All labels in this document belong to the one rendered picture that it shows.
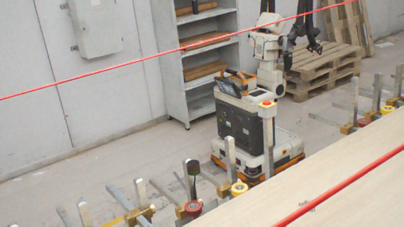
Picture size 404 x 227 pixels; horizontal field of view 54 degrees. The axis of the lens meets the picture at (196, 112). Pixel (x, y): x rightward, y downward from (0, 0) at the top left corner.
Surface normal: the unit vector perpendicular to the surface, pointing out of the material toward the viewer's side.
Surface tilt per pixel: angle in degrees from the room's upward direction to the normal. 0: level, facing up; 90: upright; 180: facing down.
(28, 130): 90
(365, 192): 0
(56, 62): 90
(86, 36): 90
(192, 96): 90
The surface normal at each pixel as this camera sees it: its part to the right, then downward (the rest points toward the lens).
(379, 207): -0.11, -0.91
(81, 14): 0.57, 0.28
